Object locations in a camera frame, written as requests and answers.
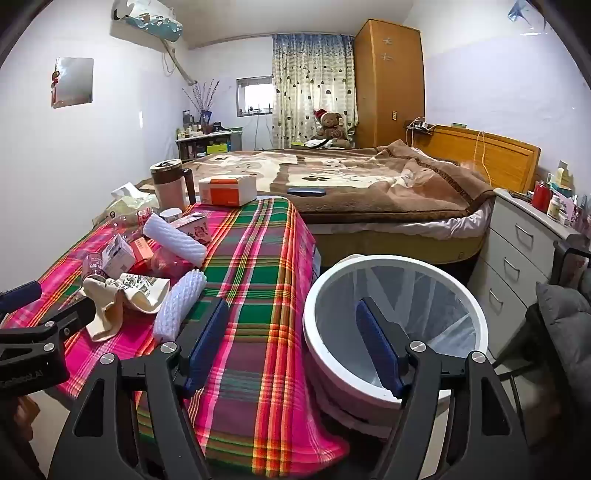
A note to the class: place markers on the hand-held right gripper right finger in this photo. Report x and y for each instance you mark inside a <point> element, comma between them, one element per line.
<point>378,346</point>

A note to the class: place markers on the blue glasses case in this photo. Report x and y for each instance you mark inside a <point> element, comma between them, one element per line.
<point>306,191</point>

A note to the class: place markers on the brown teddy bear red hat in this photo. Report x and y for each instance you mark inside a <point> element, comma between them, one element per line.
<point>331,127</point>

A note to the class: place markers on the person's left forearm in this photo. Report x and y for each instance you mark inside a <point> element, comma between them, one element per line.
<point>18,438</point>

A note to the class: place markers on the pink cosmetic boxes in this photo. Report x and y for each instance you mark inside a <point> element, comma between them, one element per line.
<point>577,210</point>

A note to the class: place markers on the wooden bed headboard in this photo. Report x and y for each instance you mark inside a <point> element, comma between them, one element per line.
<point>508,157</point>

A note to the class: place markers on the covered wall air conditioner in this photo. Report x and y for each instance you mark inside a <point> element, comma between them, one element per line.
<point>147,21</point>

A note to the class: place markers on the white jar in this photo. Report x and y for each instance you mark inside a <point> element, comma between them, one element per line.
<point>554,208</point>

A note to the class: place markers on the cream patterned curtain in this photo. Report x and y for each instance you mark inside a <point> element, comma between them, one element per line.
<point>304,87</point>

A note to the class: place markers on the translucent bin liner bag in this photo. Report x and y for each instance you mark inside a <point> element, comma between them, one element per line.
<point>415,295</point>

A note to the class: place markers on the white foam net sleeve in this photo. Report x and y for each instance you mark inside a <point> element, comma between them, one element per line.
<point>180,304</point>
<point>175,240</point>

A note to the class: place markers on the pink milk carton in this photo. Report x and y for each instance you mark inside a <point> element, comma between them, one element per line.
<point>196,228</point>

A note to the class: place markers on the bed with brown blanket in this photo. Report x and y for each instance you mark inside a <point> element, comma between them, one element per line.
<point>369,194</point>

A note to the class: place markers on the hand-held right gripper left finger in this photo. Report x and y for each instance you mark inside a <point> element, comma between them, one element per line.
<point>207,350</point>

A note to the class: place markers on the red cup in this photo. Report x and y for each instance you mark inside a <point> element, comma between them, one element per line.
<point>540,196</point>

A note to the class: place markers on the cluttered low shelf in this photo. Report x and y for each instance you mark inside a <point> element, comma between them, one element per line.
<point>207,143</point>

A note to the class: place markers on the small red carton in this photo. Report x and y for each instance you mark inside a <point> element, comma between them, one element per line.
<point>94,266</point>

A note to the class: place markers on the red cardboard box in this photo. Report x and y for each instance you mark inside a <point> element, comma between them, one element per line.
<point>142,249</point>

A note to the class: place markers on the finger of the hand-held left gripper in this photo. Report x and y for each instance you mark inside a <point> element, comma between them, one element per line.
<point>21,295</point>
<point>74,321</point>

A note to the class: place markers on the vase with dry branches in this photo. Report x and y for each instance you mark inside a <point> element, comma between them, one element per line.
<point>204,115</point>

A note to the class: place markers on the clear plastic bottle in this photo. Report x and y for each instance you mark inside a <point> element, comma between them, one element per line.
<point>127,226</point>

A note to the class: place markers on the shiny wall poster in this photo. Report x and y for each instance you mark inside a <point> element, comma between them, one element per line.
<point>74,83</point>

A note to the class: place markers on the small wall window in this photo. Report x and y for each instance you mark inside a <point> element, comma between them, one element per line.
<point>256,94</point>

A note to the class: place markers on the small white can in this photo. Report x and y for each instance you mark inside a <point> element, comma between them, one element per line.
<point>171,214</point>

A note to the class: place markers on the pale yellow box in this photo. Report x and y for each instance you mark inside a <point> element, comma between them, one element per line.
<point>562,177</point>

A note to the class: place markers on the brown thermos mug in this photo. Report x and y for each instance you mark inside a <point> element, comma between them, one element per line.
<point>168,189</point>

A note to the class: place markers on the white round trash bin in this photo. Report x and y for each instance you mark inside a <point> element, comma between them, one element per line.
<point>323,332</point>

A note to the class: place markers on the wooden wardrobe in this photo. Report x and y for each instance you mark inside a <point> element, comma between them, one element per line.
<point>388,87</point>

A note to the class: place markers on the red clear plastic wrapper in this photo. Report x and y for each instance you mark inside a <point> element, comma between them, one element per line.
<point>171,264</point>

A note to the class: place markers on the small purple print box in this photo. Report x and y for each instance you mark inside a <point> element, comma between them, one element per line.
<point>116,254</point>

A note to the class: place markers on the white power strip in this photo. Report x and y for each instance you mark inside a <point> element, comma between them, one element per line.
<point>419,127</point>

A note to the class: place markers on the white drawer nightstand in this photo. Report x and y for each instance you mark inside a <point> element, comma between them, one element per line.
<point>512,249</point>

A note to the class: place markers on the orange and white box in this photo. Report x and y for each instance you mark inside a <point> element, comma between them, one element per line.
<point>226,194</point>

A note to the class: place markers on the bed mattress with white sheet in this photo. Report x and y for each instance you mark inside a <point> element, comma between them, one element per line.
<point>392,244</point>

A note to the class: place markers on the green white tissue pack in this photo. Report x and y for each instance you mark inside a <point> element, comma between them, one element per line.
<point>129,201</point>

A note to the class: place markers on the grey cushioned chair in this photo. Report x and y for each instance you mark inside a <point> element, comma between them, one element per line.
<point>568,318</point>

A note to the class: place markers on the pink green plaid tablecloth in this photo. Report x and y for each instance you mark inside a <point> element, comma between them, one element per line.
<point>258,277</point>

